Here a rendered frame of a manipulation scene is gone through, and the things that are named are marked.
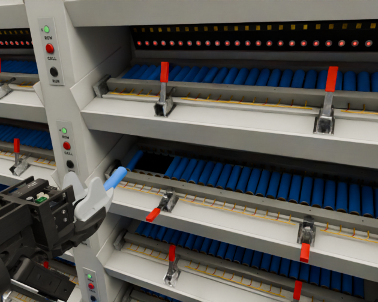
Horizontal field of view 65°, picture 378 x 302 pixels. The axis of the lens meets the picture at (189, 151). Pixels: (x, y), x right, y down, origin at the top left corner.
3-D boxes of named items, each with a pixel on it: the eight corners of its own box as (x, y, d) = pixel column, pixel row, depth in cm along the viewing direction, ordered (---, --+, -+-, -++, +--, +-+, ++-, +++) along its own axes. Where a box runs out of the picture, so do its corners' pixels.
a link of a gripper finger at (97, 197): (123, 166, 46) (77, 194, 38) (127, 199, 48) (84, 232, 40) (107, 162, 47) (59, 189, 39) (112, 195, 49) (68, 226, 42)
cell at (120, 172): (123, 175, 53) (101, 201, 49) (116, 168, 53) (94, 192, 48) (129, 172, 52) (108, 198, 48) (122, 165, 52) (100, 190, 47)
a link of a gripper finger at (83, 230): (113, 208, 43) (63, 246, 36) (114, 217, 43) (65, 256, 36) (88, 201, 45) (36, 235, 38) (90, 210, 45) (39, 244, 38)
